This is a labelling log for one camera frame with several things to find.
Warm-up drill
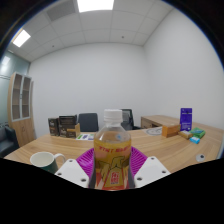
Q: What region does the green and white mug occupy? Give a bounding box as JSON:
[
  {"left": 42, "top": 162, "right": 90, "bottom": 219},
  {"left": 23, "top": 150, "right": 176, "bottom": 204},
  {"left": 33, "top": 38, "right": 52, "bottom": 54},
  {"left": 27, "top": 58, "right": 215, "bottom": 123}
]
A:
[{"left": 29, "top": 151, "right": 67, "bottom": 175}]

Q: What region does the black mesh office chair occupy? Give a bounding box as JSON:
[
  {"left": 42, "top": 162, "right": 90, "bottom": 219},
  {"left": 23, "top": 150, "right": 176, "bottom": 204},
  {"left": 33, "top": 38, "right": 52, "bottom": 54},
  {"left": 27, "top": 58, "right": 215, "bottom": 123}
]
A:
[{"left": 120, "top": 108, "right": 142, "bottom": 131}]

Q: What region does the printed paper leaflet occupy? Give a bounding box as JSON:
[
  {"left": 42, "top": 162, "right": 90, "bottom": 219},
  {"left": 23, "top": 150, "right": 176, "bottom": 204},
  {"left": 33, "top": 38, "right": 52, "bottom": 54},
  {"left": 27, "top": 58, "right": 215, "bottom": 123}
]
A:
[{"left": 75, "top": 133, "right": 95, "bottom": 141}]

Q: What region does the yellow-labelled drink bottle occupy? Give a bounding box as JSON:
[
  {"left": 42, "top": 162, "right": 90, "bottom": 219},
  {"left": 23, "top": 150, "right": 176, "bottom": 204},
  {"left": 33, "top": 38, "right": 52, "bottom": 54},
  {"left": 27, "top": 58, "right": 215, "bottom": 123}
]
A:
[{"left": 93, "top": 108, "right": 133, "bottom": 191}]

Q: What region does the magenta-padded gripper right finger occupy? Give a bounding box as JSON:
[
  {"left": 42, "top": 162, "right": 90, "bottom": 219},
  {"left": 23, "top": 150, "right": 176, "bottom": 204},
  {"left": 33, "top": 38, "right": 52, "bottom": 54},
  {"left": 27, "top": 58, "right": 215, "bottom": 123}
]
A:
[{"left": 129, "top": 145, "right": 172, "bottom": 189}]

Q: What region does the purple standing sign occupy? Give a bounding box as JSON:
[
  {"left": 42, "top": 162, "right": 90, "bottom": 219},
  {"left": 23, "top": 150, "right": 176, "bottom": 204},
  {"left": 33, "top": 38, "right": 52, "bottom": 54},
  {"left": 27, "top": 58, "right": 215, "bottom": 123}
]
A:
[{"left": 179, "top": 107, "right": 193, "bottom": 132}]

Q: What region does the large ceiling light panel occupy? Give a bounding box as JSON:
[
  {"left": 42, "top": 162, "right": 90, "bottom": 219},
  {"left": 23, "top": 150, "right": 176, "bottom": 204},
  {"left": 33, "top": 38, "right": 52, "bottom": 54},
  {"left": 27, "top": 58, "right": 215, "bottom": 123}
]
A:
[{"left": 76, "top": 0, "right": 115, "bottom": 13}]

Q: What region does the brown wooden box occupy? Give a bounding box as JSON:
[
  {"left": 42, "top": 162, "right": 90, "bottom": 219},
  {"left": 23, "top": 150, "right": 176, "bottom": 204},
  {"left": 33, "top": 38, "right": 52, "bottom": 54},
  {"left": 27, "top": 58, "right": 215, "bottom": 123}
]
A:
[{"left": 161, "top": 123, "right": 182, "bottom": 138}]

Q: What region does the black padded office chair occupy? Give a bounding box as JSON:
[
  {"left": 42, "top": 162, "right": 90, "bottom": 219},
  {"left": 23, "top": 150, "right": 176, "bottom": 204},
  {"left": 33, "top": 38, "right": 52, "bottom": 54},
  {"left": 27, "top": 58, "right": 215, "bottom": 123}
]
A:
[{"left": 77, "top": 112, "right": 100, "bottom": 133}]

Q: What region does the large dark printed box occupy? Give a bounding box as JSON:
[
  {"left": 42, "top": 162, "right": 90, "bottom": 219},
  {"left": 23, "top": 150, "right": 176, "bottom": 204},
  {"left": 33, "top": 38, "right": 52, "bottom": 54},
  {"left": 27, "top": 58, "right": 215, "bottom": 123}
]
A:
[{"left": 58, "top": 114, "right": 81, "bottom": 139}]

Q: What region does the small dark printed box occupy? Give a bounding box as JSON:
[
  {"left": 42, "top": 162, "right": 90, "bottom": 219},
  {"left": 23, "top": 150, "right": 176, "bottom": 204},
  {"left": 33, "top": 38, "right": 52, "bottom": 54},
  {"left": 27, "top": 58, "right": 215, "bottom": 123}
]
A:
[{"left": 47, "top": 117, "right": 61, "bottom": 137}]

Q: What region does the small blue box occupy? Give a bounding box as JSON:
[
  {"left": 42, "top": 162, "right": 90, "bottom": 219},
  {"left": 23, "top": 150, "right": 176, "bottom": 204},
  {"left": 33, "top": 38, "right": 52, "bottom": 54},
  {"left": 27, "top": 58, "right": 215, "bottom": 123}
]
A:
[{"left": 189, "top": 135, "right": 201, "bottom": 145}]

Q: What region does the ceiling air vent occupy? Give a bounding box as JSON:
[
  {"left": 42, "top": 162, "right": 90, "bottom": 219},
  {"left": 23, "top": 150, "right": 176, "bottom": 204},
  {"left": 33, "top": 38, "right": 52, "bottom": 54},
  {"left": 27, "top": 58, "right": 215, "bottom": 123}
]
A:
[{"left": 45, "top": 0, "right": 77, "bottom": 22}]

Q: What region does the black sofa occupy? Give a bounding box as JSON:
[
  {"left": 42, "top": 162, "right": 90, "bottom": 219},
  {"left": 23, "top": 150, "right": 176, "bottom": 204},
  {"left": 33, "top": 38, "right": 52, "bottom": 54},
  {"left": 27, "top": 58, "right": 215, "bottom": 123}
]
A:
[{"left": 0, "top": 125, "right": 20, "bottom": 158}]

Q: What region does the small ceiling light panel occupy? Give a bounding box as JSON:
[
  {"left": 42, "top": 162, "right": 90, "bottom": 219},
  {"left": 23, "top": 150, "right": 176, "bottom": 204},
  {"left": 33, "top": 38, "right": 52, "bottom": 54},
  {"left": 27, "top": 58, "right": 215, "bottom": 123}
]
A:
[{"left": 12, "top": 29, "right": 32, "bottom": 48}]

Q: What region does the small yellow box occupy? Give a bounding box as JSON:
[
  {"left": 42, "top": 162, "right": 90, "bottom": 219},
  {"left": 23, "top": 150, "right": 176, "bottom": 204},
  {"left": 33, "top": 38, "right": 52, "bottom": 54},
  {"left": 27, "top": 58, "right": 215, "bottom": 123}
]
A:
[{"left": 177, "top": 130, "right": 194, "bottom": 140}]

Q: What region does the green flat box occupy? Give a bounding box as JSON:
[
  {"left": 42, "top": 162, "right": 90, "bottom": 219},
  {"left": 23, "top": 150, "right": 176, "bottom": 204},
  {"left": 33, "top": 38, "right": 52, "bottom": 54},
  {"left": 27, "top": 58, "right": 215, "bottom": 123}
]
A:
[{"left": 189, "top": 127, "right": 207, "bottom": 139}]

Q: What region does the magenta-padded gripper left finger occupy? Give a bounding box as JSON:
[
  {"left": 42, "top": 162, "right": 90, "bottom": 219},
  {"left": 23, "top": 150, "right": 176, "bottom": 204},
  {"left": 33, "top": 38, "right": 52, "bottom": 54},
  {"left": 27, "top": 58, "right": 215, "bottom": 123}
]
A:
[{"left": 54, "top": 148, "right": 98, "bottom": 189}]

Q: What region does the wooden shelf cabinet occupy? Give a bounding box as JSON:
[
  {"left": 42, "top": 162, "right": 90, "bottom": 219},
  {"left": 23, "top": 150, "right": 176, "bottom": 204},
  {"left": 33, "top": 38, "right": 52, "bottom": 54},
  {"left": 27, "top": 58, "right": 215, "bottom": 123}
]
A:
[{"left": 7, "top": 71, "right": 36, "bottom": 148}]

